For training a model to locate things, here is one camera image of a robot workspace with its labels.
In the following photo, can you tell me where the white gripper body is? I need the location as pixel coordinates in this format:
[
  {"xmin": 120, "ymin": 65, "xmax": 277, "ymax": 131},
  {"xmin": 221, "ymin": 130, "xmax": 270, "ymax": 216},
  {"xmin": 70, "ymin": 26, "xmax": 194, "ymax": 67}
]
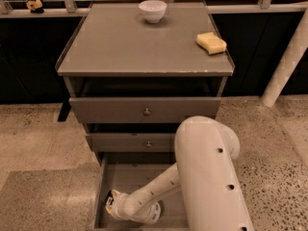
[{"xmin": 110, "ymin": 192, "xmax": 161, "ymax": 224}]

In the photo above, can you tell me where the grey open bottom drawer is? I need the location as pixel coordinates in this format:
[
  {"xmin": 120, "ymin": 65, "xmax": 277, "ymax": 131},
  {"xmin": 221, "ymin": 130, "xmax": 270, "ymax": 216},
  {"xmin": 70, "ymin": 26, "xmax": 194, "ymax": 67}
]
[{"xmin": 88, "ymin": 152, "xmax": 190, "ymax": 231}]

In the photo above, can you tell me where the small yellow black object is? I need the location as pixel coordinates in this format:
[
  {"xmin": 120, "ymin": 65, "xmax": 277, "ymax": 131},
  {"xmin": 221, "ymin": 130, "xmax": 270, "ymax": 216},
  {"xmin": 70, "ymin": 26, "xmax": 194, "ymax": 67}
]
[{"xmin": 26, "ymin": 0, "xmax": 44, "ymax": 13}]

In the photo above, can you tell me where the yellow sponge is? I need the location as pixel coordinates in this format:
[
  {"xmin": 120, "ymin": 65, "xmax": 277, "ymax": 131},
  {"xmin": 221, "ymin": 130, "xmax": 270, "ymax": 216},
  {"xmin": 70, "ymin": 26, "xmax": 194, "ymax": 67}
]
[{"xmin": 196, "ymin": 32, "xmax": 227, "ymax": 55}]

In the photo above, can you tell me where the round drawer knob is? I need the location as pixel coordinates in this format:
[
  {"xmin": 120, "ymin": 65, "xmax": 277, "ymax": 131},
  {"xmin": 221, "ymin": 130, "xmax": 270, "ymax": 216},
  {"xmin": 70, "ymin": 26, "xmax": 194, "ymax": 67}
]
[
  {"xmin": 143, "ymin": 108, "xmax": 151, "ymax": 116},
  {"xmin": 145, "ymin": 141, "xmax": 152, "ymax": 148}
]

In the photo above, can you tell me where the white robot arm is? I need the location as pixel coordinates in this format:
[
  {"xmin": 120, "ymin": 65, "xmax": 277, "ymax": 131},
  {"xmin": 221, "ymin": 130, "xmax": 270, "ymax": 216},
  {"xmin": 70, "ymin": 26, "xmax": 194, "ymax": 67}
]
[{"xmin": 106, "ymin": 116, "xmax": 254, "ymax": 231}]

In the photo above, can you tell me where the round middle drawer knob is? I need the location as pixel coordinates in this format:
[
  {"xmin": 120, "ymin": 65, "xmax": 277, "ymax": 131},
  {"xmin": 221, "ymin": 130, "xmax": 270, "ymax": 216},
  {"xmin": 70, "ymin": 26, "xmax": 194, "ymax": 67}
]
[{"xmin": 145, "ymin": 141, "xmax": 152, "ymax": 148}]

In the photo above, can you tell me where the grey drawer cabinet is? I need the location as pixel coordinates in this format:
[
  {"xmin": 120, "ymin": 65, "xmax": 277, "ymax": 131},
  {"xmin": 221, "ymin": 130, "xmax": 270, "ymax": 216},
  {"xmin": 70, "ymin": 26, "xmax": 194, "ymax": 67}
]
[{"xmin": 55, "ymin": 1, "xmax": 236, "ymax": 166}]

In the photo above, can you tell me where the grey top drawer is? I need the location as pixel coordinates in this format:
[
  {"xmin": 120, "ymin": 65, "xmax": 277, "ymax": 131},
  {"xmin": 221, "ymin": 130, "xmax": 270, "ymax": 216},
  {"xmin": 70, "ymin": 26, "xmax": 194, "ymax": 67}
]
[{"xmin": 69, "ymin": 97, "xmax": 221, "ymax": 123}]

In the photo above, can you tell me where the grey middle drawer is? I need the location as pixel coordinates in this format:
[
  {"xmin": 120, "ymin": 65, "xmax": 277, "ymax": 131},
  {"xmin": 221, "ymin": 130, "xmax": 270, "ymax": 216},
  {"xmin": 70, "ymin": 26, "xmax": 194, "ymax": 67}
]
[{"xmin": 86, "ymin": 133, "xmax": 174, "ymax": 153}]

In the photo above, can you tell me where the white ceramic bowl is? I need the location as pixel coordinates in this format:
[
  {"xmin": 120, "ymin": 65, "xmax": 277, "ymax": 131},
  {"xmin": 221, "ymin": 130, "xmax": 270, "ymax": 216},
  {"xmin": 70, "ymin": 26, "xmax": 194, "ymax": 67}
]
[{"xmin": 139, "ymin": 0, "xmax": 167, "ymax": 24}]

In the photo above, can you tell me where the white diagonal post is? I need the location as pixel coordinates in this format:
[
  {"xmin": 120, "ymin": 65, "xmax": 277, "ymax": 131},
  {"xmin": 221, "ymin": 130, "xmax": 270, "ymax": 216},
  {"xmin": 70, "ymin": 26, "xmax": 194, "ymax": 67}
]
[{"xmin": 261, "ymin": 11, "xmax": 308, "ymax": 108}]

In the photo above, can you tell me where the round top drawer knob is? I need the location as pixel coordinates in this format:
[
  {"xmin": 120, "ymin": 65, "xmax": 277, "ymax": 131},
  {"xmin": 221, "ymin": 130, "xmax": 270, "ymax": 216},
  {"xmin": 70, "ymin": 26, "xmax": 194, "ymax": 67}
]
[{"xmin": 143, "ymin": 108, "xmax": 151, "ymax": 116}]

